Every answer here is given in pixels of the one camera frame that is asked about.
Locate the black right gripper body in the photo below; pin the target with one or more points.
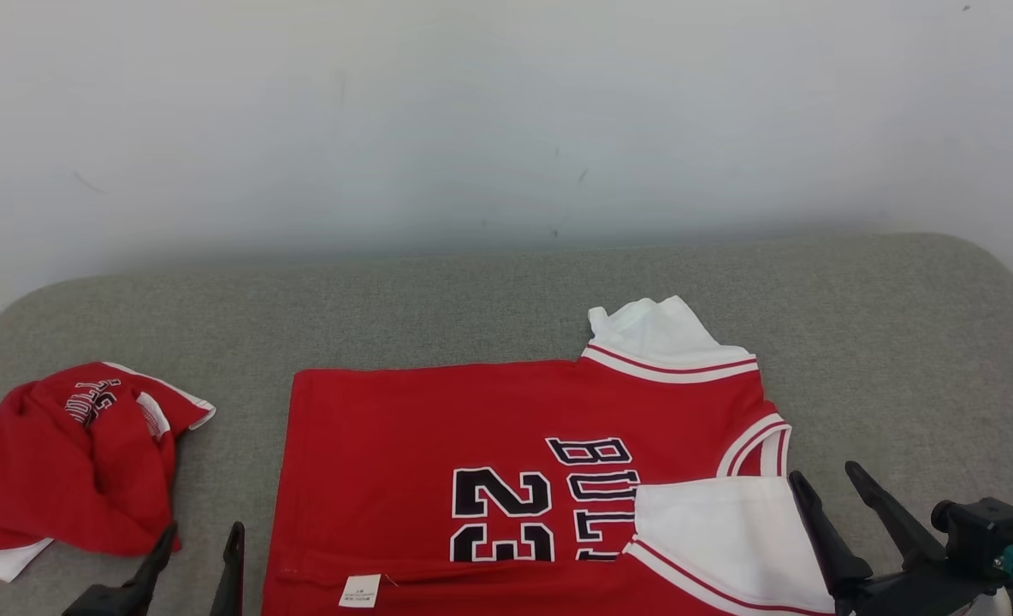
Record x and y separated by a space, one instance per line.
917 595

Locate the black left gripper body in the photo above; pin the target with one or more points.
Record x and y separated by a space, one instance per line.
104 603

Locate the red shorts white trim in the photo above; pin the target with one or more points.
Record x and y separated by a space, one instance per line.
53 479

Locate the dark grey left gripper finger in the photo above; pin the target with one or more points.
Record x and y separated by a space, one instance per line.
154 569
231 582

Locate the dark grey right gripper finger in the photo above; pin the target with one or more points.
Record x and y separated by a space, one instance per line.
832 547
900 530

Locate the red basketball jersey white sleeves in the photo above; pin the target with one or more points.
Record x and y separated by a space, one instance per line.
387 445

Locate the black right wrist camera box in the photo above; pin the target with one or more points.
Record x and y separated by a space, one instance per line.
986 530

